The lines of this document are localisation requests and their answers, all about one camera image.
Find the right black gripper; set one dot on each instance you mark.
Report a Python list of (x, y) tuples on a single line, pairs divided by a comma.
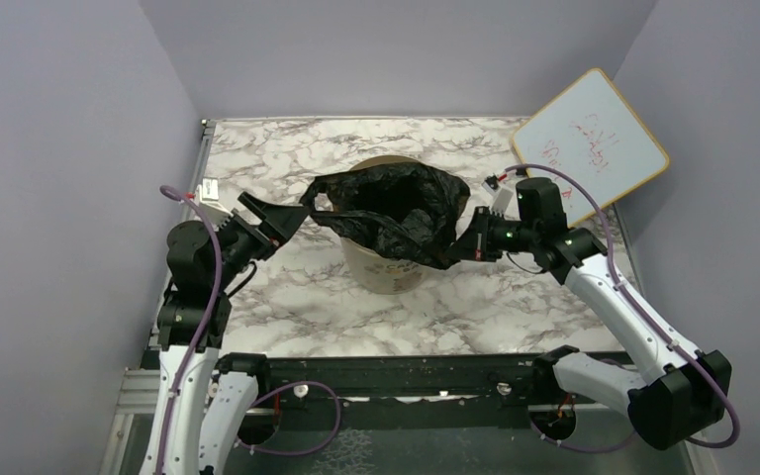
[(475, 243)]

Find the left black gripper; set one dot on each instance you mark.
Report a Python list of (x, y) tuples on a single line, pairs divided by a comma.
[(279, 222)]

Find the black plastic trash bag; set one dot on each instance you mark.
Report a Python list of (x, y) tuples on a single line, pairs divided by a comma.
[(344, 202)]

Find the beige round trash bin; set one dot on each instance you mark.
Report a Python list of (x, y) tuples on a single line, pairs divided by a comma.
[(390, 276)]

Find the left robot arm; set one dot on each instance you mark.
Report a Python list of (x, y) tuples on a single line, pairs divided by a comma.
[(191, 325)]

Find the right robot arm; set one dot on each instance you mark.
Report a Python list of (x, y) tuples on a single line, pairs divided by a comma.
[(675, 389)]

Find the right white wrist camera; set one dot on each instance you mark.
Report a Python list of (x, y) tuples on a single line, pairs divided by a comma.
[(501, 195)]

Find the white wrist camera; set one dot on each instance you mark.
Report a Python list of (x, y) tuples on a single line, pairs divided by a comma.
[(206, 196), (501, 195)]

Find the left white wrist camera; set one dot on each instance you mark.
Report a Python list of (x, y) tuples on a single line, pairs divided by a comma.
[(206, 196)]

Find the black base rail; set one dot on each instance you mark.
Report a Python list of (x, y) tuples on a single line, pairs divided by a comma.
[(403, 392)]

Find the white board with wooden frame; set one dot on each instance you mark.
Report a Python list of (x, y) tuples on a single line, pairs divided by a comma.
[(590, 133)]

